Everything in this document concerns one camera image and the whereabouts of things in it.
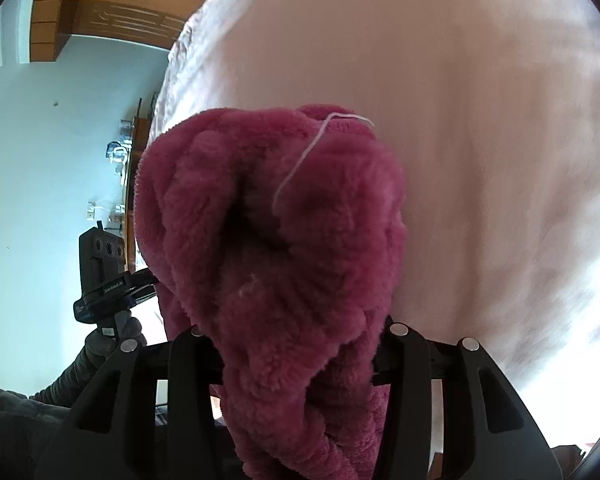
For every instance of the magenta fleece pants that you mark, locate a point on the magenta fleece pants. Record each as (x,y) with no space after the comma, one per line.
(279,234)

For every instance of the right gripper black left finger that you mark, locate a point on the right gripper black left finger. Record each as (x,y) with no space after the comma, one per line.
(146,414)

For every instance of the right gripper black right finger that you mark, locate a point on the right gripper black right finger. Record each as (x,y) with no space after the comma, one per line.
(487,431)

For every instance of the left gloved hand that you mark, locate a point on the left gloved hand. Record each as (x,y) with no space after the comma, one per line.
(99,347)

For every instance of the wooden side cabinet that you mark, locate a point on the wooden side cabinet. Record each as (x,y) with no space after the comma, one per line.
(125,153)

